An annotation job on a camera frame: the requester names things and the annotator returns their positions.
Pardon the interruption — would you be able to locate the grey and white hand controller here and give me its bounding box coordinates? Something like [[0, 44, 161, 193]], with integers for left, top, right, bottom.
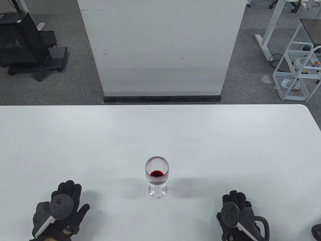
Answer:
[[33, 194, 74, 238], [221, 202, 254, 241]]

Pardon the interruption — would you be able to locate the person's left hand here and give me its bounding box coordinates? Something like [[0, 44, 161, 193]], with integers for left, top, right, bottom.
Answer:
[[30, 180, 90, 241]]

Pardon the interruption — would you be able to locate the pile of crumpled wrappers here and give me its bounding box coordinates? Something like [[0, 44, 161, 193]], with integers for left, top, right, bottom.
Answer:
[[292, 56, 321, 74]]

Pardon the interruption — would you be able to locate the white partition board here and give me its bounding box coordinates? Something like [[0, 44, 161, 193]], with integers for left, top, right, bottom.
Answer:
[[76, 0, 247, 97]]

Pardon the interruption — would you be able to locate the person's right hand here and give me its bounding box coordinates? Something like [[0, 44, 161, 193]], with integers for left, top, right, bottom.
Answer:
[[216, 190, 262, 241]]

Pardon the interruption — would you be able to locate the white wire rack cart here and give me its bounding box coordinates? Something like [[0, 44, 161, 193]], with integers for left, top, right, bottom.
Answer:
[[273, 24, 321, 102]]

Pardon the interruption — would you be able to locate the black wheeled stand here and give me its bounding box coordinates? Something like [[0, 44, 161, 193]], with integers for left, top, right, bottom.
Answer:
[[8, 46, 68, 76]]

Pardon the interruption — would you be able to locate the white table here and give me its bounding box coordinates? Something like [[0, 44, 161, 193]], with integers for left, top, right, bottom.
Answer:
[[0, 104, 321, 241]]

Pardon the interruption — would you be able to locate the black rounded object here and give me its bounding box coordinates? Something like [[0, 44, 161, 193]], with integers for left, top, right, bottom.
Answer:
[[311, 223, 321, 240]]

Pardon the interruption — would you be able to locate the white desk frame leg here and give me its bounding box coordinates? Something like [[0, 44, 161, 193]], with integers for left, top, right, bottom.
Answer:
[[255, 0, 287, 61]]

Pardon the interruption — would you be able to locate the small black box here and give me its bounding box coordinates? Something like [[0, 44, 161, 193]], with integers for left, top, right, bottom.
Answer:
[[40, 31, 57, 47]]

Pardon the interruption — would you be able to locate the black floor cable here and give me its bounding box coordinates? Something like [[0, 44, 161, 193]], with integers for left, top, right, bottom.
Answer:
[[269, 53, 285, 68]]

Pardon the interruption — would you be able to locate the black monitor stand cart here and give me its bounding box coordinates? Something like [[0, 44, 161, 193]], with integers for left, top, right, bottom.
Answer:
[[0, 11, 49, 68]]

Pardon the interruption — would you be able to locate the brown board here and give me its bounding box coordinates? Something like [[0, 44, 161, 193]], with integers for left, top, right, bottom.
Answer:
[[300, 18, 321, 47]]

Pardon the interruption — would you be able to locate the black glove cable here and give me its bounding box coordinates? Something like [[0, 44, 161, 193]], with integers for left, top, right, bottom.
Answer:
[[253, 216, 270, 241]]

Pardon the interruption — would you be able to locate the clear wine glass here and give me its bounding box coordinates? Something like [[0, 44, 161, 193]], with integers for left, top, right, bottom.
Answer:
[[145, 156, 169, 199]]

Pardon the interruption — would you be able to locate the crumpled white packet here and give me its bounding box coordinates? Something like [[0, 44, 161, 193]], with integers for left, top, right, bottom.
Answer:
[[280, 77, 293, 89]]

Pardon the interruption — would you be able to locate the black partition base bar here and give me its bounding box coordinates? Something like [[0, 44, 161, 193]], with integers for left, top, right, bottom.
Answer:
[[103, 95, 222, 103]]

